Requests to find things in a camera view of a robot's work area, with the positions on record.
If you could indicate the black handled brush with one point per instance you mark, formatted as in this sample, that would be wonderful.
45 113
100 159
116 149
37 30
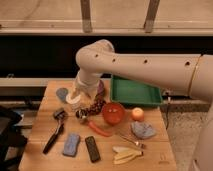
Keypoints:
60 116

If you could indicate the blue sponge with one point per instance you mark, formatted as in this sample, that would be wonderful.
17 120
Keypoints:
71 145

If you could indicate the dark red grapes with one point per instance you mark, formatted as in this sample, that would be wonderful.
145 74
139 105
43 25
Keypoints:
96 107

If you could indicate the orange fruit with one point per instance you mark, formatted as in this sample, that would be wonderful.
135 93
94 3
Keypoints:
137 114

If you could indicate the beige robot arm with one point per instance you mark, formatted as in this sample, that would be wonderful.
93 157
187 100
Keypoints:
191 74

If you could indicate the blue crumpled cloth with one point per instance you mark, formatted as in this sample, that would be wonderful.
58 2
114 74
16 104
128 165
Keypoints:
142 130

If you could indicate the purple bowl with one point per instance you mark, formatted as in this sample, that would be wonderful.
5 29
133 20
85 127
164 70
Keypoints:
100 89

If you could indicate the metal measuring cup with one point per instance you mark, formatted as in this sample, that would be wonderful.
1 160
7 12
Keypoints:
82 116

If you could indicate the black chair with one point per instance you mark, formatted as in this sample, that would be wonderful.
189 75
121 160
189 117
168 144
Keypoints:
9 137

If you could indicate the green plastic tray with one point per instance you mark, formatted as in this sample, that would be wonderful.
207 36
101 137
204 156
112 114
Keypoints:
132 93

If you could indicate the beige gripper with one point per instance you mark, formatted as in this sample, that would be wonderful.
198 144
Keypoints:
81 87

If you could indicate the black remote control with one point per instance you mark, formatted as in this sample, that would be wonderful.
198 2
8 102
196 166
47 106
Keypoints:
92 149

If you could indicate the red bowl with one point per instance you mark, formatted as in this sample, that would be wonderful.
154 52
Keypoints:
113 113

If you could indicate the metal fork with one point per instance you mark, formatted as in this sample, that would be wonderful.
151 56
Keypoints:
135 142

